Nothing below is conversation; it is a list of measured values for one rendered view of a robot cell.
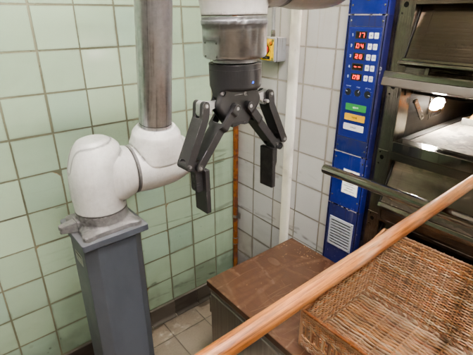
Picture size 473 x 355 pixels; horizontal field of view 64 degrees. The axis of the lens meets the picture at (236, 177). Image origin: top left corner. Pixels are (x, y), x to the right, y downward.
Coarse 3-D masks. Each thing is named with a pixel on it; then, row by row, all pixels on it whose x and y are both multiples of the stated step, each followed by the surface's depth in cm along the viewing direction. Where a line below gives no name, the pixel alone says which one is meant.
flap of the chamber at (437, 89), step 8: (384, 80) 118; (392, 80) 116; (400, 80) 114; (408, 80) 113; (408, 88) 113; (416, 88) 111; (424, 88) 109; (432, 88) 108; (440, 88) 106; (448, 88) 104; (456, 88) 103; (464, 88) 101; (456, 96) 115; (464, 96) 102; (472, 96) 100
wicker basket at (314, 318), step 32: (384, 256) 144; (448, 256) 128; (352, 288) 141; (384, 288) 144; (416, 288) 136; (448, 288) 128; (320, 320) 117; (352, 320) 136; (384, 320) 137; (416, 320) 136; (448, 320) 128; (320, 352) 120; (352, 352) 110; (384, 352) 124; (416, 352) 124; (448, 352) 124
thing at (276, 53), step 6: (276, 42) 160; (282, 42) 162; (270, 48) 162; (276, 48) 161; (282, 48) 163; (270, 54) 163; (276, 54) 162; (282, 54) 164; (264, 60) 167; (270, 60) 164; (276, 60) 163; (282, 60) 166
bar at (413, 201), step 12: (324, 168) 116; (336, 168) 114; (348, 180) 110; (360, 180) 107; (372, 180) 106; (384, 192) 102; (396, 192) 100; (408, 204) 98; (420, 204) 95; (444, 216) 91; (456, 216) 89; (468, 216) 87
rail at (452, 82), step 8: (384, 72) 118; (392, 72) 116; (400, 72) 115; (416, 80) 111; (424, 80) 109; (432, 80) 107; (440, 80) 106; (448, 80) 104; (456, 80) 103; (464, 80) 101; (472, 80) 100; (472, 88) 100
